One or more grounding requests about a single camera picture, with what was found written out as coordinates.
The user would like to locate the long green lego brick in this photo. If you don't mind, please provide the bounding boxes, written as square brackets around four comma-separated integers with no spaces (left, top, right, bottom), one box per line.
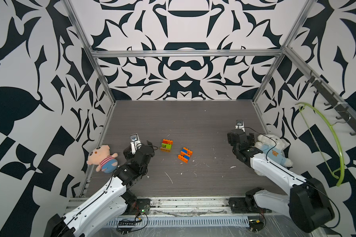
[162,143,172,150]

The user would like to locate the orange lego brick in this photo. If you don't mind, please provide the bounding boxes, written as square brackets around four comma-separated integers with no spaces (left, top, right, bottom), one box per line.
[182,147,193,157]
[178,155,190,163]
[162,139,173,145]

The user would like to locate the tan lego plate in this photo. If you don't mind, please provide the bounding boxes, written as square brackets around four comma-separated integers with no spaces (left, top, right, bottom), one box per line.
[160,147,171,152]

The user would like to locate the blue lego brick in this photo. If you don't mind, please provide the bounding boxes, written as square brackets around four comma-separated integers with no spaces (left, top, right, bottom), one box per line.
[180,151,190,157]

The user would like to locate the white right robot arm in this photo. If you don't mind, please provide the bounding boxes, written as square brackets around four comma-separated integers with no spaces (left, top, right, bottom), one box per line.
[227,126,339,233]

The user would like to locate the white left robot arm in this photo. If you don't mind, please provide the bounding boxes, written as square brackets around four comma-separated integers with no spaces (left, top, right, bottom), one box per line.
[44,141,155,237]

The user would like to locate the white teddy bear plush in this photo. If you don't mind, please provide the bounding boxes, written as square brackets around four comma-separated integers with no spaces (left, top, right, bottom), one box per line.
[253,134,293,171]

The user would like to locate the pink pig plush toy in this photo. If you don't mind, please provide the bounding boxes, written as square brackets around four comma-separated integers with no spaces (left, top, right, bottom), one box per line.
[86,145,118,173]

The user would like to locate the green plastic hoop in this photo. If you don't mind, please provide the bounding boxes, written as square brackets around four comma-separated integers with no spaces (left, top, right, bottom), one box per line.
[296,102,346,187]

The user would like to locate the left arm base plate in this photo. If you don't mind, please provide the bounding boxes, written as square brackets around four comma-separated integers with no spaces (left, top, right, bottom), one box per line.
[122,198,151,215]

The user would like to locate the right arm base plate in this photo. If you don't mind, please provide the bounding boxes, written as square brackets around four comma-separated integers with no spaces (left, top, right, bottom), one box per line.
[228,197,272,214]

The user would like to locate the aluminium cage frame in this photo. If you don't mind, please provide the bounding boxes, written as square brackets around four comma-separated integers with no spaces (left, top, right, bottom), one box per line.
[60,0,356,237]

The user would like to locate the white cable duct strip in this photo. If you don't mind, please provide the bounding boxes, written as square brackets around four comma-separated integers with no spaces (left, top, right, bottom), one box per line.
[104,216,249,228]

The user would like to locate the black wall hook rack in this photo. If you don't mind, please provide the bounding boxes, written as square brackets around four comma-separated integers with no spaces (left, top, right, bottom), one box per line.
[304,70,356,146]

